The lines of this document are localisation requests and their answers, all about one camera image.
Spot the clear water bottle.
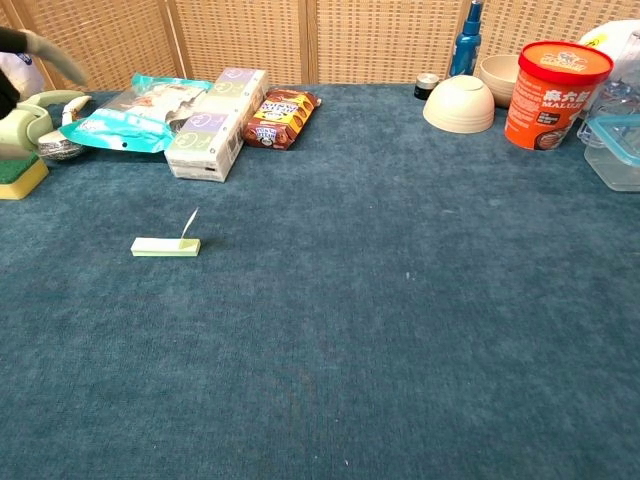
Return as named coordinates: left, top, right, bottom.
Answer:
left=594, top=74, right=640, bottom=121

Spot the small black jar silver lid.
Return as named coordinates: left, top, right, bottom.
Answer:
left=414, top=72, right=440, bottom=100

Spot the steel wool scrubber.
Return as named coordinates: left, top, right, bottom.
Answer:
left=37, top=130, right=86, bottom=161

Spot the green lint roller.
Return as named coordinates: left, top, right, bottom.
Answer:
left=0, top=89, right=91, bottom=161

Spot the wicker folding screen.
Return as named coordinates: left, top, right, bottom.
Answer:
left=0, top=0, right=640, bottom=94

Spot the pastel tissue pack box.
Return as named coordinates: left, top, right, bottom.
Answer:
left=164, top=68, right=269, bottom=184

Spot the brown chocolate cookie packet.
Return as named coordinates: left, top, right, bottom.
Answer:
left=242, top=88, right=321, bottom=151

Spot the blue spray bottle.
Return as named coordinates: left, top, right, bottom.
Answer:
left=449, top=0, right=484, bottom=78

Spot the white flour bag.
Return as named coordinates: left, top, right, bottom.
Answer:
left=0, top=49, right=46, bottom=101

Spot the beige bowl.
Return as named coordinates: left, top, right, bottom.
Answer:
left=422, top=74, right=496, bottom=135
left=479, top=53, right=524, bottom=109

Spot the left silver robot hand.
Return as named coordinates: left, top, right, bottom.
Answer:
left=0, top=25, right=90, bottom=121

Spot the pale green strip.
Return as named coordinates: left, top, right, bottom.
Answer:
left=131, top=238, right=202, bottom=258

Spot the green yellow sponge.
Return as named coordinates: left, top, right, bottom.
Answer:
left=0, top=151, right=50, bottom=201

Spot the teal snack bag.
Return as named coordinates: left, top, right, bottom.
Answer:
left=58, top=73, right=214, bottom=154

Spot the clear container blue lid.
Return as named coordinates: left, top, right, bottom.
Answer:
left=577, top=114, right=640, bottom=193

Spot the teal table cloth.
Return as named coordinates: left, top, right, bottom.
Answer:
left=0, top=82, right=640, bottom=480

